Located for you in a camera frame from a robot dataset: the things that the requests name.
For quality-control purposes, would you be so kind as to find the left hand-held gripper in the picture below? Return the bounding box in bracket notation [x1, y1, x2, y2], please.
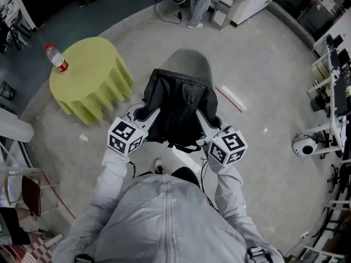
[107, 105, 161, 156]

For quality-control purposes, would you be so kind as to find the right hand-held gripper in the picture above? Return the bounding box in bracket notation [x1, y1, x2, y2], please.
[195, 110, 249, 167]

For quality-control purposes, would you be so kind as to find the black bag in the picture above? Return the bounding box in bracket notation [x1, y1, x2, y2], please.
[142, 68, 219, 153]

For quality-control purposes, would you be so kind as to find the grey chair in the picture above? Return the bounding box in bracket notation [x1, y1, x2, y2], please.
[157, 48, 214, 93]

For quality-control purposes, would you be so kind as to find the person's right forearm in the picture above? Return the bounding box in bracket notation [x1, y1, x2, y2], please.
[213, 162, 249, 221]

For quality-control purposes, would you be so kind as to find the person's left forearm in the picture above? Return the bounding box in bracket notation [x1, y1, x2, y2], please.
[90, 146, 133, 210]

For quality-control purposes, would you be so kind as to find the wooden chair with red seat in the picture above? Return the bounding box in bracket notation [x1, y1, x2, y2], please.
[2, 168, 60, 218]

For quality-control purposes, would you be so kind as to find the white and red floor strip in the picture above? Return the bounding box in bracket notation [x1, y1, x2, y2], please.
[215, 84, 247, 113]

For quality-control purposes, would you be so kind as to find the person's white shoe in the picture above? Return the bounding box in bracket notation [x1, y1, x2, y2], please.
[153, 158, 166, 175]

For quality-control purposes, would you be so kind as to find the round table with green cloth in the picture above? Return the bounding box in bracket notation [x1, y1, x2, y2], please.
[49, 36, 134, 125]

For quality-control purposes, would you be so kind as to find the person's grey jacket torso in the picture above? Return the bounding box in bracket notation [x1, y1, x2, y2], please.
[52, 171, 285, 263]

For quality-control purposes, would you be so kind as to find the clear plastic bottle red label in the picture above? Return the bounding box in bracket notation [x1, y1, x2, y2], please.
[45, 43, 71, 75]

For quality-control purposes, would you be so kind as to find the white cabinet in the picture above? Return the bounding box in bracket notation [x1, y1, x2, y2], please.
[211, 0, 283, 30]

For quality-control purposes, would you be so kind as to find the small black box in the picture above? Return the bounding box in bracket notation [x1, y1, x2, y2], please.
[0, 80, 16, 100]

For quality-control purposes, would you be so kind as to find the red and white checkered mat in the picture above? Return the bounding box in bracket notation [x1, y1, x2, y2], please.
[0, 237, 54, 263]

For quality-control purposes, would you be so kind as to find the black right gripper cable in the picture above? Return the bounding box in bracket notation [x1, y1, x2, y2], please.
[200, 146, 213, 202]

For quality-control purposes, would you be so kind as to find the black floor cable with adapter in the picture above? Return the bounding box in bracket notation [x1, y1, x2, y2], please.
[154, 0, 183, 25]

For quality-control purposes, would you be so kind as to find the white round camera device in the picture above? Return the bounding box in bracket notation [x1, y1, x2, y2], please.
[292, 132, 319, 157]

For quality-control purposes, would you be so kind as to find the white frame desk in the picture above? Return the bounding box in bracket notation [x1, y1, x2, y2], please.
[306, 33, 351, 159]

